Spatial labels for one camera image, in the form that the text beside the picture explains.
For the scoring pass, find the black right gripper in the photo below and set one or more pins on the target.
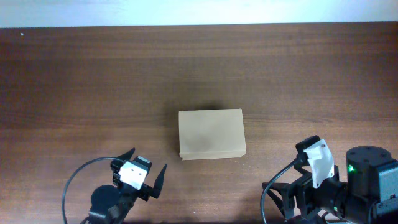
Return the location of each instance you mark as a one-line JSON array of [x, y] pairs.
[[290, 194]]

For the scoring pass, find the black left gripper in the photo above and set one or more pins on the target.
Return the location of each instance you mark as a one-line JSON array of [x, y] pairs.
[[144, 190]]

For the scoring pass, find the cardboard box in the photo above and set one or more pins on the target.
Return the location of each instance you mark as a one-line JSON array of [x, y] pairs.
[[211, 134]]

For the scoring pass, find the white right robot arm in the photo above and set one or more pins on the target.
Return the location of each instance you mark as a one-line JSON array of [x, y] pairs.
[[369, 195]]

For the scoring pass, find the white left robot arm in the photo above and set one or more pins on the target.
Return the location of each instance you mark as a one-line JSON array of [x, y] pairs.
[[112, 203]]

